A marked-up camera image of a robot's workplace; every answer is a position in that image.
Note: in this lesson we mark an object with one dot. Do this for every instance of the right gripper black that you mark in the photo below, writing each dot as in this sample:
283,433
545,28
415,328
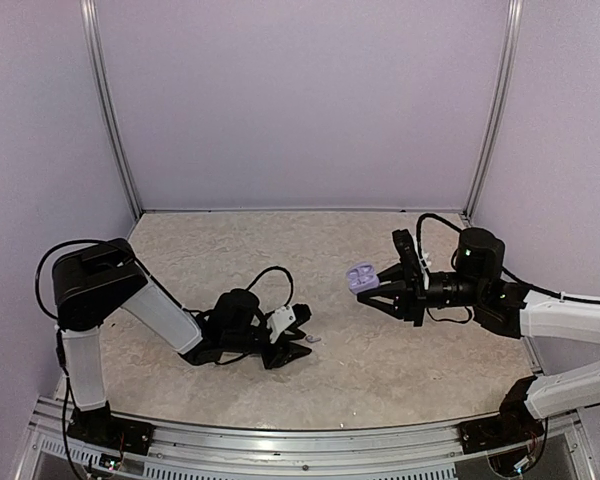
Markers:
410,296

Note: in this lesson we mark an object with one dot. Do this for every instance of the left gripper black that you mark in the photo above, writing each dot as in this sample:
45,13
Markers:
283,352

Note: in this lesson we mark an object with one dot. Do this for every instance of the purple round charging case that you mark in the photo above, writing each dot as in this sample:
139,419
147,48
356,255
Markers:
361,277

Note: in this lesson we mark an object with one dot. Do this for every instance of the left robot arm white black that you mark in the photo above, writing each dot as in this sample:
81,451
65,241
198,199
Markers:
99,278

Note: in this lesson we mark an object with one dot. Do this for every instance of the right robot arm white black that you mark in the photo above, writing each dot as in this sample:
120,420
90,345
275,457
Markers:
499,303

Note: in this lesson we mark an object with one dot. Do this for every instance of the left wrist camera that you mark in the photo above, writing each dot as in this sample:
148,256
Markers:
284,316

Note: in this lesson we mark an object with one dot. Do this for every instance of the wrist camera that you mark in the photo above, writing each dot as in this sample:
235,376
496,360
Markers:
411,260
284,316

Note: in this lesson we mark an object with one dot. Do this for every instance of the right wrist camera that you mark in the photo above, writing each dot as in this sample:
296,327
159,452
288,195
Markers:
411,260

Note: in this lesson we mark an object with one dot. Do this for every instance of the front aluminium rail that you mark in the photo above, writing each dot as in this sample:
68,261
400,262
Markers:
188,451

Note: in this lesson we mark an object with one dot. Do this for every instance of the right aluminium frame post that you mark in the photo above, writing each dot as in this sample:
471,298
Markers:
497,107

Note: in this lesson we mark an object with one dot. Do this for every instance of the aluminium frame post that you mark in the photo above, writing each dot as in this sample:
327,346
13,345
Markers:
89,14
497,107

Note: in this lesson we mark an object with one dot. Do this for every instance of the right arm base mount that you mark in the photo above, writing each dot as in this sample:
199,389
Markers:
513,423

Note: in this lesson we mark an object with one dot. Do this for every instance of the left aluminium frame post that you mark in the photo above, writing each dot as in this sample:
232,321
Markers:
89,14

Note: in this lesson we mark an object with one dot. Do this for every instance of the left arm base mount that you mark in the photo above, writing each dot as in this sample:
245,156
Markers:
101,428

